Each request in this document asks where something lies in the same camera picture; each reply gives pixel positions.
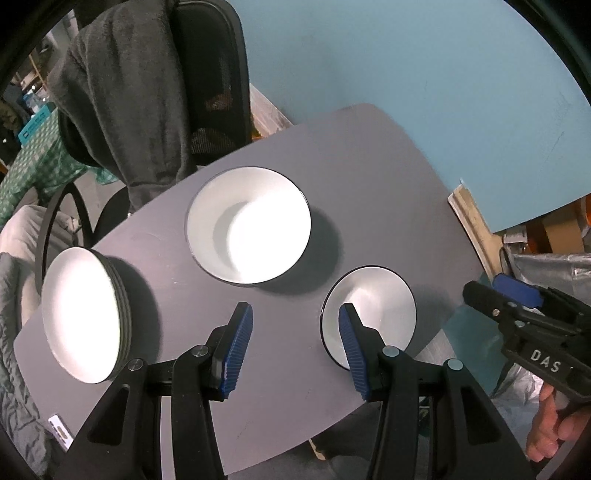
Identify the cardboard box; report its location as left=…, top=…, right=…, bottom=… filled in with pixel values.
left=501, top=217, right=591, bottom=254

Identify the beige cloth cover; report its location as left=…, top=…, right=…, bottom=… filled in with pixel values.
left=0, top=203, right=84, bottom=324

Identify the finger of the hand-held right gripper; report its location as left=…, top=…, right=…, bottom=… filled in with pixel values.
left=462, top=280, right=523, bottom=325
left=491, top=272, right=542, bottom=309

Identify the large white bowl black rim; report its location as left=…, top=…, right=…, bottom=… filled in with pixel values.
left=185, top=166, right=312, bottom=288

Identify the silver foil sheet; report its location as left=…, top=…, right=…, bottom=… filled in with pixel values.
left=492, top=251, right=591, bottom=402

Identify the black office chair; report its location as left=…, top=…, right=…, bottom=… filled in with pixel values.
left=34, top=0, right=252, bottom=278

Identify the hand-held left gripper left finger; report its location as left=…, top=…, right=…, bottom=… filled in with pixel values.
left=55, top=302, right=254, bottom=480

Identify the green checkered cloth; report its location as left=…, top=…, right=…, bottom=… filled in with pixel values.
left=0, top=111, right=116, bottom=227

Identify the small white bowl black rim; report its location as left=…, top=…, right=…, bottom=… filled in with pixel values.
left=320, top=266, right=417, bottom=372

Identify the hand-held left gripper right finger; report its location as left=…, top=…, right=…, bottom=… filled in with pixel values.
left=338, top=303, right=536, bottom=480

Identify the white phone with stickers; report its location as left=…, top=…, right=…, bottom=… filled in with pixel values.
left=47, top=414, right=75, bottom=450

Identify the person's right hand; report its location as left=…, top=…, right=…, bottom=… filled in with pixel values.
left=526, top=383, right=590, bottom=462

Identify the pale wooden panel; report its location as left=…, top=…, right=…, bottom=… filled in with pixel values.
left=249, top=83, right=294, bottom=139

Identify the dark grey fleece blanket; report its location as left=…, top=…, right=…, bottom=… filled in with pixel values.
left=48, top=0, right=199, bottom=213

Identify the grey quilted coat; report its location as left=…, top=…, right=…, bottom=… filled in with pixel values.
left=0, top=251, right=56, bottom=476

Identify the blue plastic crate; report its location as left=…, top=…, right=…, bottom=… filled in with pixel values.
left=17, top=108, right=58, bottom=144

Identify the wooden board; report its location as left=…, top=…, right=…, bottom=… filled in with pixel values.
left=448, top=182, right=497, bottom=278

